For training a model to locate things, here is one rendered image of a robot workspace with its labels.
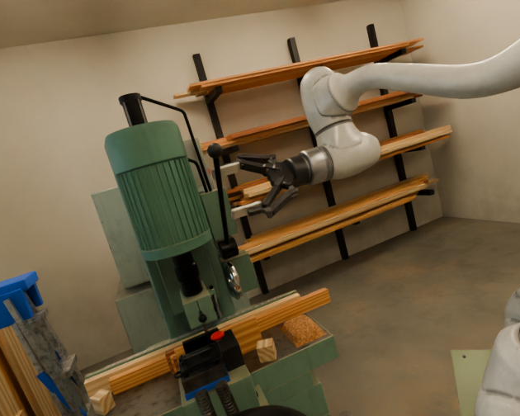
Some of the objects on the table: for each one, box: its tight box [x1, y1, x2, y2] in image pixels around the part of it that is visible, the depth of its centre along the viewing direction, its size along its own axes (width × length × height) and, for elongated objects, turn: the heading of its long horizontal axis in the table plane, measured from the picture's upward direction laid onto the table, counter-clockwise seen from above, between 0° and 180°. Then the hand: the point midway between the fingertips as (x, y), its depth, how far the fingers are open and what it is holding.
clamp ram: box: [182, 328, 220, 354], centre depth 79 cm, size 9×8×9 cm
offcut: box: [257, 338, 277, 363], centre depth 81 cm, size 4×4×4 cm
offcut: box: [90, 389, 116, 415], centre depth 79 cm, size 4×3×4 cm
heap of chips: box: [279, 315, 327, 348], centre depth 89 cm, size 8×12×3 cm
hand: (226, 191), depth 79 cm, fingers open, 13 cm apart
